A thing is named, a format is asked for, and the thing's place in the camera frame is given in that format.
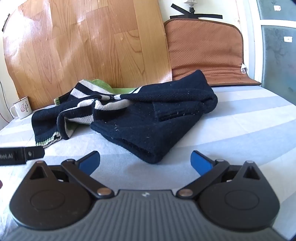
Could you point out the navy green striped knit sweater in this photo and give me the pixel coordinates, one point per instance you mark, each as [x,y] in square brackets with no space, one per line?
[161,120]

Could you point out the wood pattern board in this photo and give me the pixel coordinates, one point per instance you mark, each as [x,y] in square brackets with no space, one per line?
[92,46]

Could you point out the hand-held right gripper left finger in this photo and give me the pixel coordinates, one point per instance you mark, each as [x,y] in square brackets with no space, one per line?
[89,162]

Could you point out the white wall plug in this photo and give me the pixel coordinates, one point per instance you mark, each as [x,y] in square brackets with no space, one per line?
[190,4]

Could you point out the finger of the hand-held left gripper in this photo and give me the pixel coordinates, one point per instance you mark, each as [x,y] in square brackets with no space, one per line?
[34,153]

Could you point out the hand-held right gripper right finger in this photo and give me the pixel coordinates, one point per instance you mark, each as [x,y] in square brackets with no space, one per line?
[200,162]

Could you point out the frosted glass door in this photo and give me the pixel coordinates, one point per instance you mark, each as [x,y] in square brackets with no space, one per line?
[277,58]

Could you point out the brown perforated seat cushion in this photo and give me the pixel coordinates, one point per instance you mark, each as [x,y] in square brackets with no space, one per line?
[203,46]

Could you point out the white enamel mug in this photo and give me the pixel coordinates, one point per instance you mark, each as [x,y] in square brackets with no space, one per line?
[22,109]

